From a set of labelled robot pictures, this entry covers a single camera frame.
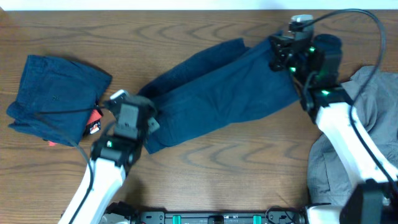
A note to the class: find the grey shorts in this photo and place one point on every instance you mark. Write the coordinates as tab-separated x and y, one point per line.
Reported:
327	179

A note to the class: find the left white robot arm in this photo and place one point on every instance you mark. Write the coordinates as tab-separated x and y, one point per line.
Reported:
111	157

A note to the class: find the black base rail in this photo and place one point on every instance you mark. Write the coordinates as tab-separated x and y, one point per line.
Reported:
122	213

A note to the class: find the navy blue shorts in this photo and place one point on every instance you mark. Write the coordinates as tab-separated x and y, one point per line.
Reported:
55	92
226	83

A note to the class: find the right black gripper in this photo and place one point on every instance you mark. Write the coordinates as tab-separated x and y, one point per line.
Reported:
281	53

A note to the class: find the red clothing tag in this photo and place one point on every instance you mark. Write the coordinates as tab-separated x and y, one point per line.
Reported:
94	123

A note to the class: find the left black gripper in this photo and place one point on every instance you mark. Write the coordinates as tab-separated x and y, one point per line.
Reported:
153	124

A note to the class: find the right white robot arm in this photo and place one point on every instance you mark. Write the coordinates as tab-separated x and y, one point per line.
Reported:
313	62

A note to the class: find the folded navy blue shorts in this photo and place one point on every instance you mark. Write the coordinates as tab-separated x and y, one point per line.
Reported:
55	92

